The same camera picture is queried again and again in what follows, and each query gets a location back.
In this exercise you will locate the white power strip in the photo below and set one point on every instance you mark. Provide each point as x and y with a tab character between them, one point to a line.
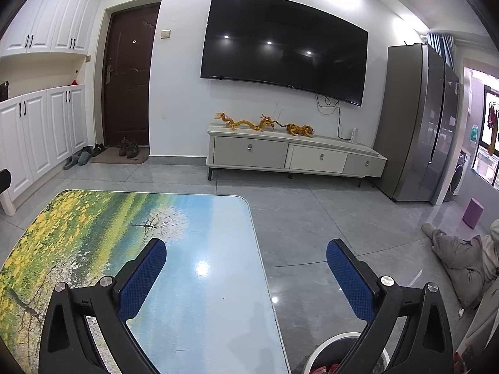
354	134

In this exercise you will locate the black slipper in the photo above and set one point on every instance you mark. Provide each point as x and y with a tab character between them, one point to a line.
98	149

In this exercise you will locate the black wall television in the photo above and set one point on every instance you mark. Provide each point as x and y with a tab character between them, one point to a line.
284	43

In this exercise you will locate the grey refrigerator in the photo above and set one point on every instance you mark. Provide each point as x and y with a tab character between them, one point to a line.
413	124

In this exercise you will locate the hanging clothes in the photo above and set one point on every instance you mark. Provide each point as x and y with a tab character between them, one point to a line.
493	124

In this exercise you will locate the black padded stool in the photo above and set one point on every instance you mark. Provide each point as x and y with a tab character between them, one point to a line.
4	181

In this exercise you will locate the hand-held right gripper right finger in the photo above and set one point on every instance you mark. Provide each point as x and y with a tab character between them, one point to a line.
351	280

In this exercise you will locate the blue striped curtain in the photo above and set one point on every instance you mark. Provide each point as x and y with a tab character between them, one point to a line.
440	48

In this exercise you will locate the green hanging tag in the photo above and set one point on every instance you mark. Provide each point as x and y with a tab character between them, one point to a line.
474	133

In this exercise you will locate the white trash bin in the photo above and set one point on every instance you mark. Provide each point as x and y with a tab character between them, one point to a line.
335	346

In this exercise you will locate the black bag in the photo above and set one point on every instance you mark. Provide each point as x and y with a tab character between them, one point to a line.
3	91

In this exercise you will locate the brown shoe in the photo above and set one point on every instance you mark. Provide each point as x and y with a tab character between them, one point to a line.
133	150
124	147

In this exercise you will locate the purple stool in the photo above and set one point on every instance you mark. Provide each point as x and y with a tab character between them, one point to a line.
473	212

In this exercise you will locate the golden dragon ornament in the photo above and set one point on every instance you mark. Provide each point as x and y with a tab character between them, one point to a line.
269	122
234	122

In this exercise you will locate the grey cloth bundle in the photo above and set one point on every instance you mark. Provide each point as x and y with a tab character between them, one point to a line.
464	261

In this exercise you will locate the white cloth bundle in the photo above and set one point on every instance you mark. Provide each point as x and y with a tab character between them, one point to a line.
494	230

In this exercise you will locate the dark brown door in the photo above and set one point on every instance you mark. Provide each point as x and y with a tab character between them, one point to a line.
128	74

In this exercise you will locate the brown doormat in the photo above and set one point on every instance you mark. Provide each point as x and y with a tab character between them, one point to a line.
113	159

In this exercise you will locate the wall light switch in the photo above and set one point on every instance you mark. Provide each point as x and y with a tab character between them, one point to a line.
165	34

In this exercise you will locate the grey slipper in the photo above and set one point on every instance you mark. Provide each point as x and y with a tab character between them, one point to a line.
84	156
71	163

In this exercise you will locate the white hallway cupboard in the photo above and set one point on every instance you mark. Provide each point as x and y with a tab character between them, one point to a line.
35	132

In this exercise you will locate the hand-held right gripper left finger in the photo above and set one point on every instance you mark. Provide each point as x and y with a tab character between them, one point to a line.
140	280

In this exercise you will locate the golden tiger figurine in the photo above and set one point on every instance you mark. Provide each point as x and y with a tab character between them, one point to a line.
300	130

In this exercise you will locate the washing machine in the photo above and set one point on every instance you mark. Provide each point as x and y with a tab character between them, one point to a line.
458	177

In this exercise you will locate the white television cabinet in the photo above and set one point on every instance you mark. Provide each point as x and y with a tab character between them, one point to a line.
249	152

